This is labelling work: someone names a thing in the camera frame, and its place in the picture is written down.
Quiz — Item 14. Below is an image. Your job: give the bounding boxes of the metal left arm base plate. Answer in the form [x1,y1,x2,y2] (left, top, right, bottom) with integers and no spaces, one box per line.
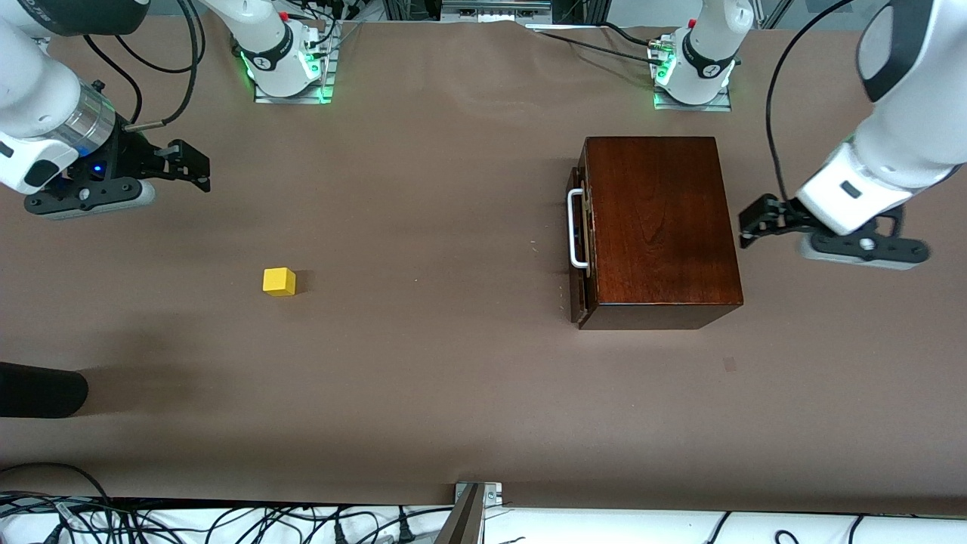
[653,82,732,113]

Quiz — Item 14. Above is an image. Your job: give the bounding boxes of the wooden drawer with white handle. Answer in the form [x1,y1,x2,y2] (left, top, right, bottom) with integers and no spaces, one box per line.
[566,165,598,324]

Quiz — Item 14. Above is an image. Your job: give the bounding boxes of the black base power cable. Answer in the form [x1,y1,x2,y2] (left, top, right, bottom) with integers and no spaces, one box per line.
[533,21,673,66]

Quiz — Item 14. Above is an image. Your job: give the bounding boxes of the aluminium post with bracket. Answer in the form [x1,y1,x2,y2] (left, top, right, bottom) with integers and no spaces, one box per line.
[434,481,503,544]

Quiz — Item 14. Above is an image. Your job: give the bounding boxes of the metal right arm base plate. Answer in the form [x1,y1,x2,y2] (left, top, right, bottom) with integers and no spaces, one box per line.
[253,45,335,105]

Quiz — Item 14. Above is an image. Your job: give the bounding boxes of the black cylinder object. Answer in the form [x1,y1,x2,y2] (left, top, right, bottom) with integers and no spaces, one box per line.
[0,362,89,419]

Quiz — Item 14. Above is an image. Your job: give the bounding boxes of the yellow cube block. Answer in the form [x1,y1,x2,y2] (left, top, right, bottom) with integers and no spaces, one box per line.
[262,267,297,298]

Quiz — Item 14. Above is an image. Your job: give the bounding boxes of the cable bundle at arm base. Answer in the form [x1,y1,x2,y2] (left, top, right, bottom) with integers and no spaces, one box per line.
[291,0,386,60]

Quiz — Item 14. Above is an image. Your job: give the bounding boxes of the brown paper table cover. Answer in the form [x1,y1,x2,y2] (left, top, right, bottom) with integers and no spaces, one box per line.
[0,17,967,518]

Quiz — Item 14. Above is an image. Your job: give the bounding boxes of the tangled black cables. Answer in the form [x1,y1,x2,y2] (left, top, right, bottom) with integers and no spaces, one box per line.
[0,493,454,544]

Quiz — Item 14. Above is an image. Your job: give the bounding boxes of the dark wooden drawer cabinet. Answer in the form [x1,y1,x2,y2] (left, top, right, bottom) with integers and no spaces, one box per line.
[579,136,743,331]

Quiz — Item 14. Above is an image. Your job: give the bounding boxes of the black arcing cable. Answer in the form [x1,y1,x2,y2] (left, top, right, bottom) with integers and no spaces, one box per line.
[0,462,114,505]

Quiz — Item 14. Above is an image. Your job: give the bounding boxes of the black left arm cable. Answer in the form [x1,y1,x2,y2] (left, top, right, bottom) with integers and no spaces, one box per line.
[765,0,858,201]

